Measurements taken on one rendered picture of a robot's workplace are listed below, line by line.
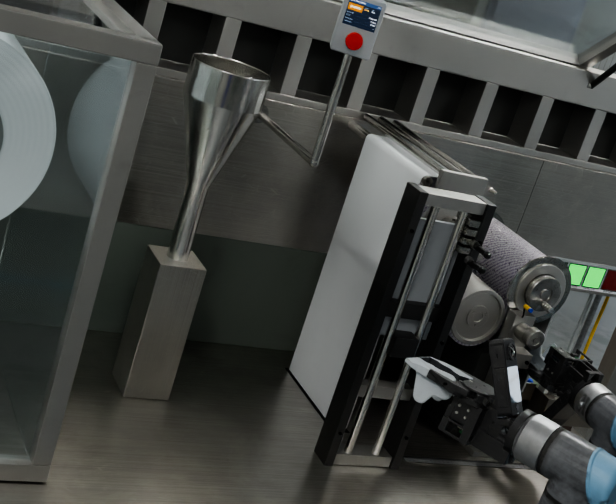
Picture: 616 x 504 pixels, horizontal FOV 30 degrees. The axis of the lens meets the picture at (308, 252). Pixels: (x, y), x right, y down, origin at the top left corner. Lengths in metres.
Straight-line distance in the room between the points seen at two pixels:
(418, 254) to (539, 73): 0.70
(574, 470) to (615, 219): 1.24
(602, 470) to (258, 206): 0.99
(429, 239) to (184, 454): 0.56
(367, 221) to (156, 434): 0.58
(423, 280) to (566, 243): 0.77
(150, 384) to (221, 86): 0.57
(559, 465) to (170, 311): 0.77
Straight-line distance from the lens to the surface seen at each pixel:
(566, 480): 1.67
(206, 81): 1.93
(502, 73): 2.50
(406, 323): 2.07
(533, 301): 2.30
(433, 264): 2.04
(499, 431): 1.72
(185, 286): 2.05
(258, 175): 2.31
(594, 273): 2.84
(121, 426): 2.03
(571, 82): 2.60
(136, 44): 1.57
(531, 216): 2.67
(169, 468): 1.95
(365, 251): 2.20
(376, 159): 2.22
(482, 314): 2.28
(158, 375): 2.12
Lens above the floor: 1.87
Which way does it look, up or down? 18 degrees down
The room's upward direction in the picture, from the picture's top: 18 degrees clockwise
